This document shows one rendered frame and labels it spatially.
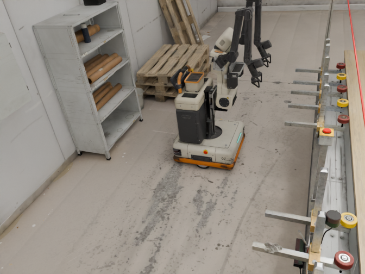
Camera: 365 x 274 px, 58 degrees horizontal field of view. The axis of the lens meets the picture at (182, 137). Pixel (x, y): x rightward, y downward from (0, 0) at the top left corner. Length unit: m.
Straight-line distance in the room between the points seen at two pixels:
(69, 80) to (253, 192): 2.15
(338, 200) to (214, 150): 1.39
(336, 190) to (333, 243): 0.46
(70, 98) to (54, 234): 1.37
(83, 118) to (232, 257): 2.11
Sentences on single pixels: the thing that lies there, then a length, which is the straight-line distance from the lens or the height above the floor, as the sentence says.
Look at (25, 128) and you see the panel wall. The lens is 3.52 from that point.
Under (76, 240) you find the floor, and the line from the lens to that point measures 3.18.
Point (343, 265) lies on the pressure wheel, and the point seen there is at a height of 0.90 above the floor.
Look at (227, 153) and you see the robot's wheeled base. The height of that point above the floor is 0.26.
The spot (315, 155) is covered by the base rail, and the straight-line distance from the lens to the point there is 2.61.
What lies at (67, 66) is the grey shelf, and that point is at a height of 1.15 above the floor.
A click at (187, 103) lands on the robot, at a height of 0.77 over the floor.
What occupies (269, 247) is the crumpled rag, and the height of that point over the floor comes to 0.87.
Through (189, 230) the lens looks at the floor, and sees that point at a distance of 2.97.
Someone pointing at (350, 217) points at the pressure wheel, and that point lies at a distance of 1.93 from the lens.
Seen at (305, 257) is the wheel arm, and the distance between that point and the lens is 1.77.
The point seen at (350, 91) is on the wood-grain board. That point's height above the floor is 0.90.
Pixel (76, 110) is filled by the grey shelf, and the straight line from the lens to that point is 3.72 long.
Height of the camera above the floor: 2.28
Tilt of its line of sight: 34 degrees down
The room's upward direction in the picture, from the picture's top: 7 degrees counter-clockwise
